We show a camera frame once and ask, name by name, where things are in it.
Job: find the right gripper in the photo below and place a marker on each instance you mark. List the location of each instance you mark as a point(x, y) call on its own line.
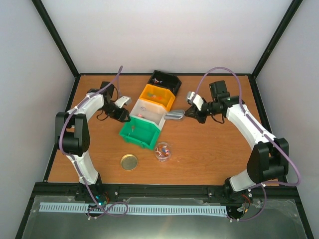
point(193, 112)

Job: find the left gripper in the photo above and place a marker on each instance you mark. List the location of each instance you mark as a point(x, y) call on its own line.
point(121, 115)

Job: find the metal scoop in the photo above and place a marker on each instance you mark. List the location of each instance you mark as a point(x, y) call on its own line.
point(177, 115)

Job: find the green plastic bin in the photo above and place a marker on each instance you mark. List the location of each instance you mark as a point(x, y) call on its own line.
point(140, 132)

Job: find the white plastic bin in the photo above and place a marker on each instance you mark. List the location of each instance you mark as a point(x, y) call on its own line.
point(148, 111)

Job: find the yellow plastic bin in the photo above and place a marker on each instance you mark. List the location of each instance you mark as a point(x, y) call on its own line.
point(158, 95)

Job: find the black plastic bin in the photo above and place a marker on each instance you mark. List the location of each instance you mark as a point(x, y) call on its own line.
point(165, 80)

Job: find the gold jar lid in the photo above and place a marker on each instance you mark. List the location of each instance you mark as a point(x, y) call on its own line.
point(129, 162)

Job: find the clear plastic jar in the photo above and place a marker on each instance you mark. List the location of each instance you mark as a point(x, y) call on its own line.
point(163, 151)

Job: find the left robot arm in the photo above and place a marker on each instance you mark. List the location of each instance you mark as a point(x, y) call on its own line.
point(72, 136)

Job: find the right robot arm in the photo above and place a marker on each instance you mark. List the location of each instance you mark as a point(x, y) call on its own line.
point(266, 161)

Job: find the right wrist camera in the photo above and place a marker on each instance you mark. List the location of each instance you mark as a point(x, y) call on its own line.
point(193, 98)

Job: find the black aluminium front rail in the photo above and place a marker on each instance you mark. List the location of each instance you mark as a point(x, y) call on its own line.
point(117, 192)

